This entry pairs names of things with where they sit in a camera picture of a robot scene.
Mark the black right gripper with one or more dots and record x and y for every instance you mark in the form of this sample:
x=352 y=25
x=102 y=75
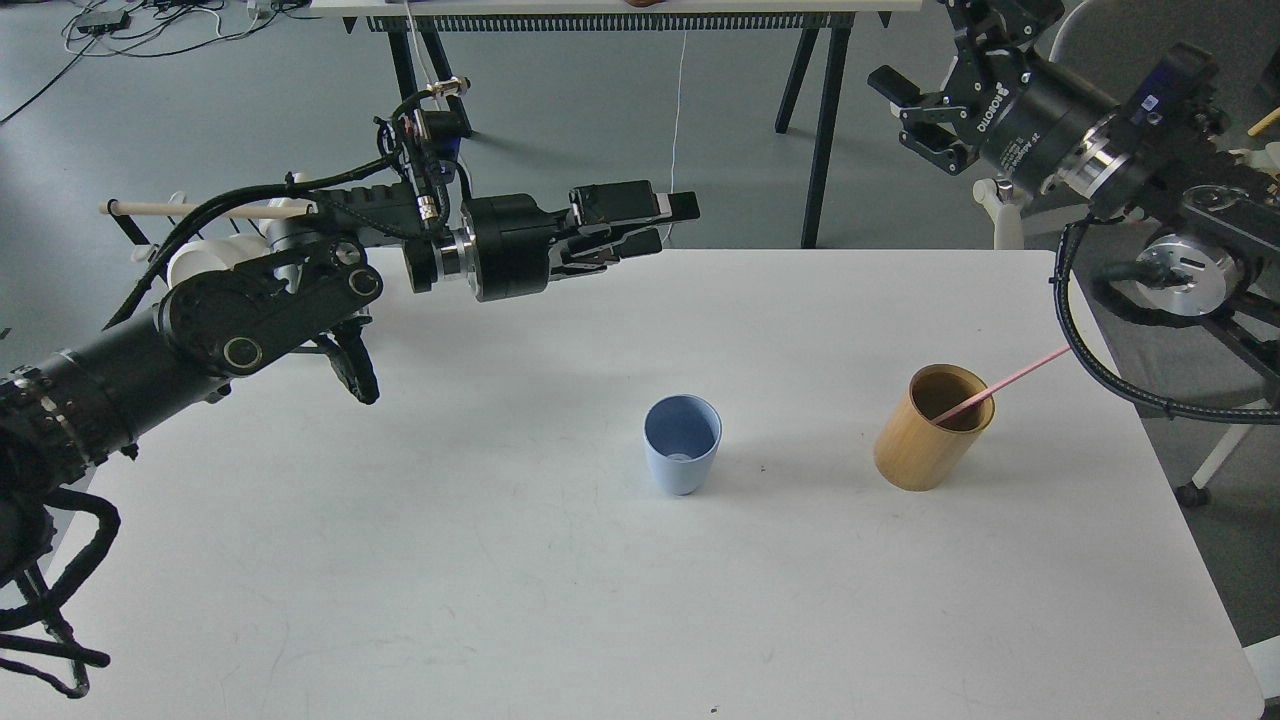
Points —
x=1029 y=118

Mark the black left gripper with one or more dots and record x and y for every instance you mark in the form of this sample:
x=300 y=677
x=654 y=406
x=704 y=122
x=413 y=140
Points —
x=506 y=245

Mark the blue cup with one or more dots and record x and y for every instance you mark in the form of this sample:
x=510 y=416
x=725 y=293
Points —
x=682 y=434

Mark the pink chopstick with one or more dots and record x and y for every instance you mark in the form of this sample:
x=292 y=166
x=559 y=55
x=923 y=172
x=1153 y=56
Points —
x=990 y=391

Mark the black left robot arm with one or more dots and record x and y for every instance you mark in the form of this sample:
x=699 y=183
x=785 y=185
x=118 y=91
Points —
x=242 y=280

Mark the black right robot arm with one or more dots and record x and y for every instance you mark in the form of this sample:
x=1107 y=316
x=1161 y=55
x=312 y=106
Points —
x=1179 y=179

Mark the bamboo cup holder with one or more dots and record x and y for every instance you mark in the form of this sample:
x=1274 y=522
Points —
x=915 y=453

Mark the black trestle background table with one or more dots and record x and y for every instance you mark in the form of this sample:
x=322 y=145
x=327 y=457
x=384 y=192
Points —
x=599 y=56

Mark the white wooden stand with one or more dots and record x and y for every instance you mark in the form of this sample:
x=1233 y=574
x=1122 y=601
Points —
x=1266 y=159

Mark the grey office chair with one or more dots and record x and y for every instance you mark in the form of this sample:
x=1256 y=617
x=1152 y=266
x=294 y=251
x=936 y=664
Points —
x=1182 y=278

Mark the white round mug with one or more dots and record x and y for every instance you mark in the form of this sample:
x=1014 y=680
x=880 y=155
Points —
x=201 y=256

